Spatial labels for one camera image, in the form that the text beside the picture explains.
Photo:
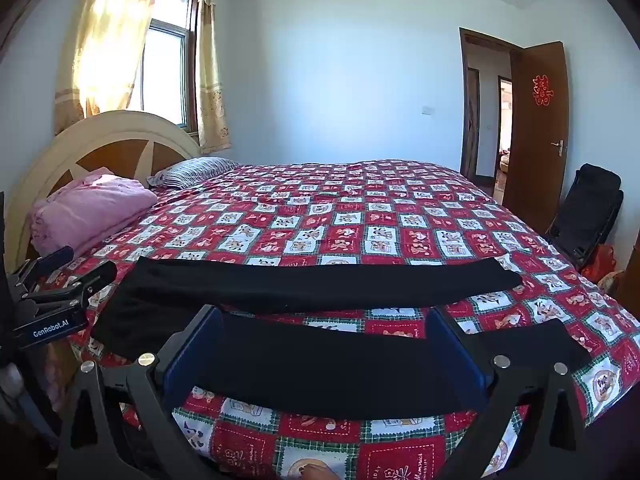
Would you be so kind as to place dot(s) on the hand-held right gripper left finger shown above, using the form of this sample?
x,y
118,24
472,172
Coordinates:
x,y
196,360

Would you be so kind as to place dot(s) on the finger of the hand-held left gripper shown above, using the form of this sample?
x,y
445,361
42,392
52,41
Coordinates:
x,y
50,261
95,275

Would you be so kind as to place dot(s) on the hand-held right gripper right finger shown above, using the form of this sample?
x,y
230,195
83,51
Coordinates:
x,y
454,350

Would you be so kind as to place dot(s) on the black pants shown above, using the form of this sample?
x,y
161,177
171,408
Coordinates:
x,y
325,360

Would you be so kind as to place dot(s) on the folded pink blanket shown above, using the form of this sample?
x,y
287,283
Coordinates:
x,y
90,205

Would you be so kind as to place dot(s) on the striped pillow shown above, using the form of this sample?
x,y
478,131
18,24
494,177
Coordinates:
x,y
195,170

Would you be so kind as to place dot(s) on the cream and wood bed headboard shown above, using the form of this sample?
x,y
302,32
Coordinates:
x,y
115,130

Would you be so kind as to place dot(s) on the red checked printed bedspread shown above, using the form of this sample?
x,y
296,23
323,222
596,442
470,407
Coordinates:
x,y
380,210

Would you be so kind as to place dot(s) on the red bag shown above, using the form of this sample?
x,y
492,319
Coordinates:
x,y
600,262

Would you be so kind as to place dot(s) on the black folding chair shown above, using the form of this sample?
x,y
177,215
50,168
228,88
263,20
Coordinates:
x,y
590,205

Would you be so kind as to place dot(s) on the brown wooden door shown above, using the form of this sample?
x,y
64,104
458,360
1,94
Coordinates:
x,y
535,160

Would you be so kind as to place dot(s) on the window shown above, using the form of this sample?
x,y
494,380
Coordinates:
x,y
167,75

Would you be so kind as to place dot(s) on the narrow yellow curtain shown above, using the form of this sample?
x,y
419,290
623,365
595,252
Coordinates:
x,y
210,85

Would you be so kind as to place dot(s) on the wide yellow curtain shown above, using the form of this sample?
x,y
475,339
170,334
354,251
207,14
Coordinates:
x,y
110,35

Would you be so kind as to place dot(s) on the red paper door decoration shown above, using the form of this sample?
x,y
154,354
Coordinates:
x,y
542,90

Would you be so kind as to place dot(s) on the brown door frame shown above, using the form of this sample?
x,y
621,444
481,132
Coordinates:
x,y
470,110

